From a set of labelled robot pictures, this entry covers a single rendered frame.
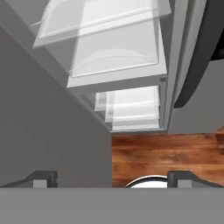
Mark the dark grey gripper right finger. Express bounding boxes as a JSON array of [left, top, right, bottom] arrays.
[[166, 170, 224, 188]]

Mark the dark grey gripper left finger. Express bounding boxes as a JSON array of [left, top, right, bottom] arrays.
[[0, 170, 59, 188]]

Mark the grey open fridge door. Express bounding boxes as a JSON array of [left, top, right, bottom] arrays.
[[0, 25, 113, 188]]

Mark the grey closed fridge door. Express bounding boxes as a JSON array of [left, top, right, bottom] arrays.
[[167, 0, 224, 136]]

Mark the clear fridge drawer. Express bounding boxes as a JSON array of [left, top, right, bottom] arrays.
[[94, 85, 162, 132]]

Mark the white fridge shelf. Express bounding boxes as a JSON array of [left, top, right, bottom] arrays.
[[66, 17, 169, 90]]

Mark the grey fridge body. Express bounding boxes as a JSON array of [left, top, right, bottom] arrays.
[[0, 0, 192, 135]]

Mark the clear glass fridge shelf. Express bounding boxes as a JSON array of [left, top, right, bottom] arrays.
[[31, 0, 172, 49]]

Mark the round white black-rimmed object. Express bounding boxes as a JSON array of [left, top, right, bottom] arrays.
[[125, 175, 169, 188]]

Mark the black fridge door handle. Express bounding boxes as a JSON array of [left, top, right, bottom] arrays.
[[173, 0, 224, 109]]

